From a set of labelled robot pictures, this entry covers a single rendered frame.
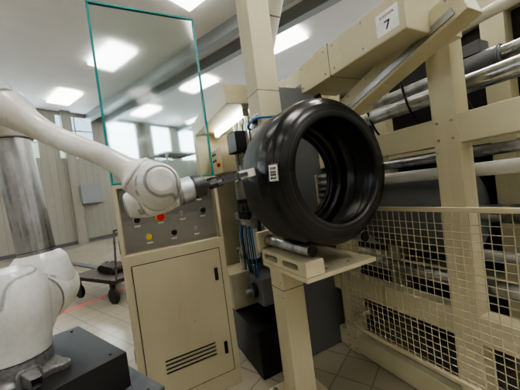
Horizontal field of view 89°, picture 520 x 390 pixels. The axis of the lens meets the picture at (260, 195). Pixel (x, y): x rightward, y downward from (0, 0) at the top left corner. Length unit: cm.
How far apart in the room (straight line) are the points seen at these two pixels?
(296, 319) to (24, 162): 132
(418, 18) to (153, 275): 161
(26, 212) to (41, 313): 33
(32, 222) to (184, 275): 80
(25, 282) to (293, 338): 117
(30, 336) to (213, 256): 96
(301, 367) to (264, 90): 145
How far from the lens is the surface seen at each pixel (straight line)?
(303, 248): 105
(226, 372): 190
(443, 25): 126
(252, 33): 156
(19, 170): 112
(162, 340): 170
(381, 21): 124
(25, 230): 110
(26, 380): 92
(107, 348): 101
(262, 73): 148
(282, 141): 94
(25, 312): 91
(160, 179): 66
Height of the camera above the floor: 116
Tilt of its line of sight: 1 degrees down
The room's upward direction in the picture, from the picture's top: 7 degrees counter-clockwise
